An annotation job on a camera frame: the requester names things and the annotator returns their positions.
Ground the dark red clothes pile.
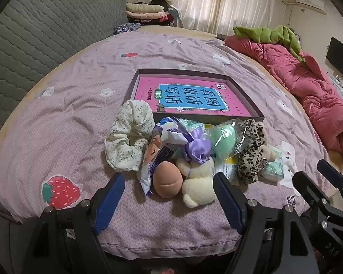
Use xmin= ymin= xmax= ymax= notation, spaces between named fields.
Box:
xmin=139 ymin=13 xmax=176 ymax=27

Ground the purple printed blanket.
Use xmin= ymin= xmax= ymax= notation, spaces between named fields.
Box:
xmin=0 ymin=29 xmax=336 ymax=260

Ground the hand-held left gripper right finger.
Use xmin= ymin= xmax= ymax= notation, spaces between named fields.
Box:
xmin=212 ymin=172 xmax=321 ymax=274

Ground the green fleece blanket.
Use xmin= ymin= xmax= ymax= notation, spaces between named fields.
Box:
xmin=233 ymin=25 xmax=306 ymax=63

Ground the cream plush toy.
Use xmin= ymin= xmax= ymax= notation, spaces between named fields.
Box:
xmin=176 ymin=158 xmax=218 ymax=208

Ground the yellow white packet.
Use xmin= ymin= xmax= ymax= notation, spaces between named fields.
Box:
xmin=213 ymin=157 xmax=241 ymax=186

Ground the pink picture book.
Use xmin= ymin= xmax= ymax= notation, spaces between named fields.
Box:
xmin=136 ymin=77 xmax=256 ymax=117

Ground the purple satin scrunchie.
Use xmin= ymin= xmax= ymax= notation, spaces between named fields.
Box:
xmin=184 ymin=127 xmax=212 ymax=164

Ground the pale green tissue packet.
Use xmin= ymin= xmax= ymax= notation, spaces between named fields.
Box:
xmin=177 ymin=116 xmax=209 ymax=130
xmin=264 ymin=145 xmax=285 ymax=182

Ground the green makeup sponge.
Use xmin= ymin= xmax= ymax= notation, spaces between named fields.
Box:
xmin=204 ymin=120 xmax=246 ymax=160

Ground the dark floral cloth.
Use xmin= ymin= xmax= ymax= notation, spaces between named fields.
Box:
xmin=113 ymin=23 xmax=140 ymax=35

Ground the grey quilted headboard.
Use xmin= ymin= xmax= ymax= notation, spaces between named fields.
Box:
xmin=0 ymin=0 xmax=129 ymax=155

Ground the cream folded cloth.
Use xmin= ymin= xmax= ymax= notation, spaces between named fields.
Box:
xmin=126 ymin=2 xmax=163 ymax=13

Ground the cartoon tissue packet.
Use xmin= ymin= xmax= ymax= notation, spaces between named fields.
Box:
xmin=139 ymin=117 xmax=195 ymax=196

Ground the white air conditioner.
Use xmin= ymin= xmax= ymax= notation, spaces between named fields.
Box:
xmin=295 ymin=0 xmax=326 ymax=13

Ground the pink quilt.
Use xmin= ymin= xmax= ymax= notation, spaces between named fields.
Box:
xmin=224 ymin=36 xmax=343 ymax=159

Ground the white floral scrunchie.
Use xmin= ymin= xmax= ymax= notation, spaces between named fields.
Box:
xmin=104 ymin=100 xmax=155 ymax=173

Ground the leopard print scrunchie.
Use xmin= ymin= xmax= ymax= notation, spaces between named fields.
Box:
xmin=237 ymin=119 xmax=268 ymax=184

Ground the white tv cabinet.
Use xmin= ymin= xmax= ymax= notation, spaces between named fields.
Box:
xmin=330 ymin=73 xmax=343 ymax=100

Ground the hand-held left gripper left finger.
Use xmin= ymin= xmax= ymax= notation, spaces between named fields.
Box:
xmin=20 ymin=173 xmax=126 ymax=274

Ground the pink folded cloth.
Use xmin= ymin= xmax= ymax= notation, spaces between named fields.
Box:
xmin=126 ymin=11 xmax=165 ymax=20

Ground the black garment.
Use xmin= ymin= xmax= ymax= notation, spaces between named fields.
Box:
xmin=150 ymin=0 xmax=175 ymax=9

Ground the white sheer curtain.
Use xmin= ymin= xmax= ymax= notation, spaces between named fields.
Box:
xmin=167 ymin=0 xmax=279 ymax=36

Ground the peach makeup sponge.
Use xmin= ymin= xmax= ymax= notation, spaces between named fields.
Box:
xmin=153 ymin=161 xmax=183 ymax=199

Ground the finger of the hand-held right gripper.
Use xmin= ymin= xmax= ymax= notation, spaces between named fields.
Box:
xmin=317 ymin=159 xmax=343 ymax=203
xmin=292 ymin=171 xmax=332 ymax=214

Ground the shallow purple cardboard box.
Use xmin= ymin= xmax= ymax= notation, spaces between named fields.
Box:
xmin=125 ymin=68 xmax=265 ymax=126

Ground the grey bedside cabinet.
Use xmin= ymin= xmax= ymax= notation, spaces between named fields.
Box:
xmin=169 ymin=9 xmax=180 ymax=27

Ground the black television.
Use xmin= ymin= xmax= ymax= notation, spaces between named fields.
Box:
xmin=326 ymin=37 xmax=343 ymax=84

